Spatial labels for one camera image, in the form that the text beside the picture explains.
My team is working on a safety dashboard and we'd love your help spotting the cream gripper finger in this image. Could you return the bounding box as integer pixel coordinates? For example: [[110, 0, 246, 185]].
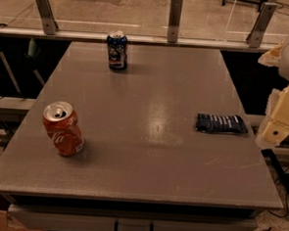
[[258, 42, 283, 68]]

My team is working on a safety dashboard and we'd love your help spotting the blue pepsi can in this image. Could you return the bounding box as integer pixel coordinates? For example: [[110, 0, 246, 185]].
[[107, 30, 127, 70]]

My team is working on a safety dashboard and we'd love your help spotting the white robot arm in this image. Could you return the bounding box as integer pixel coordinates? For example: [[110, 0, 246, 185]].
[[256, 36, 289, 149]]

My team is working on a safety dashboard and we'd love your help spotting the dark blue rxbar wrapper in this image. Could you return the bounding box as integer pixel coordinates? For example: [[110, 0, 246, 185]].
[[196, 114, 248, 134]]

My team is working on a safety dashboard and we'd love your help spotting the red coca-cola can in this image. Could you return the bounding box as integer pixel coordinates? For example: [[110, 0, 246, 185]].
[[42, 102, 84, 157]]

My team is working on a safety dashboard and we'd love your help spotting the black stand base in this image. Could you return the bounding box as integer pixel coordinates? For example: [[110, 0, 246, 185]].
[[221, 0, 269, 12]]

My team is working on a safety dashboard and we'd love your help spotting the right metal rail bracket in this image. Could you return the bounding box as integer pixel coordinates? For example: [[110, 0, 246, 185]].
[[246, 2, 278, 49]]

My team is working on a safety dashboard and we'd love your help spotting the metal rail bracket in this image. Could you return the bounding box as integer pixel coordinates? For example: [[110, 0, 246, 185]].
[[246, 2, 278, 49], [35, 0, 58, 35], [167, 0, 183, 43]]

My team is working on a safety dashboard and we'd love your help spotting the middle metal rail bracket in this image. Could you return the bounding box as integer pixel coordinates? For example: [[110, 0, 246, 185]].
[[167, 0, 183, 43]]

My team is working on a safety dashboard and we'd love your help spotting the grey drawer with handle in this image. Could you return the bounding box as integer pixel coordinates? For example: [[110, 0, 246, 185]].
[[8, 205, 258, 231]]

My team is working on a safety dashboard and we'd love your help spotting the left metal rail bracket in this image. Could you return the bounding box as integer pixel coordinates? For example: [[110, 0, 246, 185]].
[[35, 0, 58, 35]]

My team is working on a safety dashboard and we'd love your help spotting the horizontal metal rail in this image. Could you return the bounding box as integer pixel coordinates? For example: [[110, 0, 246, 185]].
[[0, 26, 275, 52]]

